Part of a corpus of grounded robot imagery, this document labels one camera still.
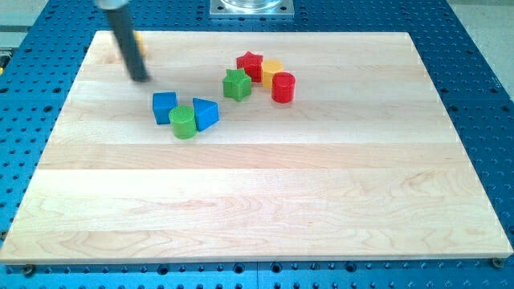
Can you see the red star block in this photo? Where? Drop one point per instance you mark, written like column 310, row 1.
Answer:
column 252, row 65

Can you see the green star block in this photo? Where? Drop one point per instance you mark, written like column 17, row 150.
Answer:
column 236, row 84

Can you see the blue perforated metal table plate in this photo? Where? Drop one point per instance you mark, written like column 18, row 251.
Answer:
column 467, row 48

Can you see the light wooden board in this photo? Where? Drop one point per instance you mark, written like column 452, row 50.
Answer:
column 363, row 164

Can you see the red cylinder block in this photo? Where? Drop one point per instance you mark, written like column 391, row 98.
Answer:
column 283, row 87

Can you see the blue cube block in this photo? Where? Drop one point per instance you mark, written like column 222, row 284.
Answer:
column 162, row 104

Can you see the yellow heart block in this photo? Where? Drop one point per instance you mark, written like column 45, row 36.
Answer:
column 140, row 44

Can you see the green cylinder block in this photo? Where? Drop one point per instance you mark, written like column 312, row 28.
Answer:
column 183, row 123

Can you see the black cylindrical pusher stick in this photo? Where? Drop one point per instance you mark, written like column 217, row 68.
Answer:
column 120, row 20

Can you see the yellow hexagon block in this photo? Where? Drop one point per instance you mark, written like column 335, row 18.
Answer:
column 269, row 68

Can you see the blue triangle block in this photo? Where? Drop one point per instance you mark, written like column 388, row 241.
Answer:
column 206, row 113

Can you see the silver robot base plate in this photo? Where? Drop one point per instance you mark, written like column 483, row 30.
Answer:
column 221, row 9

